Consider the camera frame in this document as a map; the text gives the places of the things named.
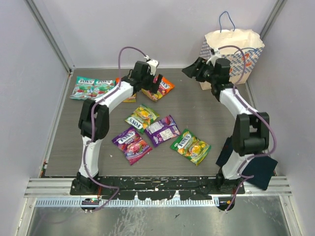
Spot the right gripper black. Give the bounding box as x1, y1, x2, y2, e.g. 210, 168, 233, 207
180, 58, 216, 85

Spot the orange snack packet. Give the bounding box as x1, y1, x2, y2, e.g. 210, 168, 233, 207
116, 77, 136, 103

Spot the checkered paper bakery bag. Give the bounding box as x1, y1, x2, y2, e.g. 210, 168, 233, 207
199, 22, 265, 84

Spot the small purple snack packet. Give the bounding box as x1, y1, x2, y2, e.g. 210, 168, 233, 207
144, 115, 181, 148

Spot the teal Fox's candy bag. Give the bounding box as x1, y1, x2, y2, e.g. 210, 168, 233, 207
92, 80, 116, 100
69, 76, 95, 100

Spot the purple Fox's berries candy bag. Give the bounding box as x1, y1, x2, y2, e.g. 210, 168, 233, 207
112, 127, 152, 165

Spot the yellow green Fox's candy bag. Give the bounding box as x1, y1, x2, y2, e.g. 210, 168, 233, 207
170, 129, 211, 166

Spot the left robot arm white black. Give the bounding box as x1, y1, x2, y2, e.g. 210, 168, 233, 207
72, 59, 162, 195

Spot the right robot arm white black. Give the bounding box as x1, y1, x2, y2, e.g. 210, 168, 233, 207
182, 57, 271, 194

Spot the orange candy bag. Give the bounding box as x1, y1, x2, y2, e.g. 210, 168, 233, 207
142, 77, 175, 102

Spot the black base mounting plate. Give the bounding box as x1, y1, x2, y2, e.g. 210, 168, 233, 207
70, 176, 246, 201

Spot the dark blue cloth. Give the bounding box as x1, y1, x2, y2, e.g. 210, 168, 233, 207
216, 137, 278, 190

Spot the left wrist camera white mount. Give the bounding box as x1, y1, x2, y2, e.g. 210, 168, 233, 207
144, 55, 159, 75

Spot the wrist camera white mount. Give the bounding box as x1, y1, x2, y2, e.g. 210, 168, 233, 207
144, 55, 159, 75
206, 48, 221, 66

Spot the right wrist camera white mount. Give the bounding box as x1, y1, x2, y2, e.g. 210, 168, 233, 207
206, 48, 221, 66

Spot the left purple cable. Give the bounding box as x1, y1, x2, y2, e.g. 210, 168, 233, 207
82, 46, 150, 212

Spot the slotted cable duct rail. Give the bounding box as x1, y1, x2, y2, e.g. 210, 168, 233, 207
35, 198, 219, 207

